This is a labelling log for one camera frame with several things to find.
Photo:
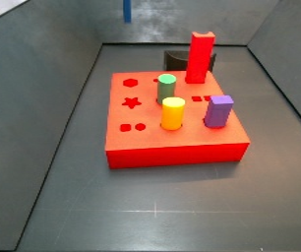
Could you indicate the yellow cylinder peg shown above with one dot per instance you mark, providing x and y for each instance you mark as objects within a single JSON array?
[{"x": 172, "y": 113}]

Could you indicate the red shape-sorting board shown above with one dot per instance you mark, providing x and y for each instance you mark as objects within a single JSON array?
[{"x": 139, "y": 143}]

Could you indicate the green cylinder peg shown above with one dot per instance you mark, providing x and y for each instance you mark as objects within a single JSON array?
[{"x": 166, "y": 86}]

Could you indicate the tall red arch block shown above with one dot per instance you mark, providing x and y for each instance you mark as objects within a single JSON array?
[{"x": 199, "y": 53}]

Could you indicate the purple square block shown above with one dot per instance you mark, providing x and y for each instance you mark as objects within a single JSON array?
[{"x": 218, "y": 111}]

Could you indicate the blue square-circle peg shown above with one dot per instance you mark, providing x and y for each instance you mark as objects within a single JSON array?
[{"x": 127, "y": 11}]

